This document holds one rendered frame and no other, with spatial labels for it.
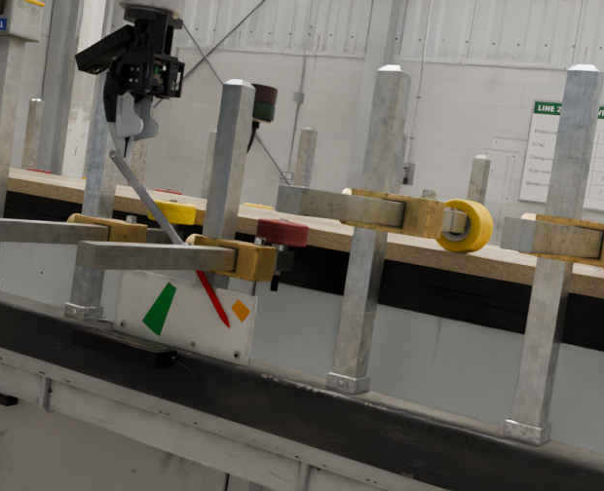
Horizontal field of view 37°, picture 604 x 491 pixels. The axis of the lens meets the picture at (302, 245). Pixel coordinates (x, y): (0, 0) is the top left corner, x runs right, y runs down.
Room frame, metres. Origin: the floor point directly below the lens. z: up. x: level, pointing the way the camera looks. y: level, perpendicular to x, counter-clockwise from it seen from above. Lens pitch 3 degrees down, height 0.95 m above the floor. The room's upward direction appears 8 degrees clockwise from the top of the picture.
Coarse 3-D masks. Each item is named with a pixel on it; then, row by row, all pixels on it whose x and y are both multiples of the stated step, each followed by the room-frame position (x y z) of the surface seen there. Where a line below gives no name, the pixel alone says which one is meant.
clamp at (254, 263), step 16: (192, 240) 1.33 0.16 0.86; (208, 240) 1.31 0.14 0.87; (224, 240) 1.31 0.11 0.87; (240, 256) 1.28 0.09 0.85; (256, 256) 1.27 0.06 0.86; (272, 256) 1.30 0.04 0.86; (224, 272) 1.29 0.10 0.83; (240, 272) 1.28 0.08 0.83; (256, 272) 1.27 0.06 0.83; (272, 272) 1.30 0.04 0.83
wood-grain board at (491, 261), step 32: (32, 192) 1.80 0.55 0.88; (64, 192) 1.76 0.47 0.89; (128, 192) 2.00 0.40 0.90; (160, 192) 2.49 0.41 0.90; (256, 224) 1.52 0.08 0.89; (320, 224) 1.72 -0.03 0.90; (416, 256) 1.36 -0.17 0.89; (448, 256) 1.33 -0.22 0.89; (480, 256) 1.32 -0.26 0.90; (512, 256) 1.52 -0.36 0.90; (576, 288) 1.23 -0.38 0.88
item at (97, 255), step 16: (80, 256) 1.06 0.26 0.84; (96, 256) 1.05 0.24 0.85; (112, 256) 1.07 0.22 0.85; (128, 256) 1.09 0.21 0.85; (144, 256) 1.12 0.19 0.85; (160, 256) 1.14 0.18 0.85; (176, 256) 1.17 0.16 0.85; (192, 256) 1.20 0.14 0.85; (208, 256) 1.23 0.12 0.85; (224, 256) 1.26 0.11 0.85; (288, 256) 1.40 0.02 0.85
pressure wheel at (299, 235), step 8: (264, 224) 1.38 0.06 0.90; (272, 224) 1.37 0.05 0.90; (280, 224) 1.37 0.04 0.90; (288, 224) 1.37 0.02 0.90; (296, 224) 1.37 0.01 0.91; (304, 224) 1.39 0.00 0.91; (256, 232) 1.40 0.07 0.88; (264, 232) 1.38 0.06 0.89; (272, 232) 1.37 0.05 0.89; (280, 232) 1.37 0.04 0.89; (288, 232) 1.37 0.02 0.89; (296, 232) 1.37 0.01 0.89; (304, 232) 1.39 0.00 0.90; (272, 240) 1.37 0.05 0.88; (280, 240) 1.37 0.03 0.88; (288, 240) 1.37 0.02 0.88; (296, 240) 1.37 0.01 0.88; (304, 240) 1.39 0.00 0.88; (280, 248) 1.39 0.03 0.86; (272, 280) 1.40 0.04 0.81; (272, 288) 1.40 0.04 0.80
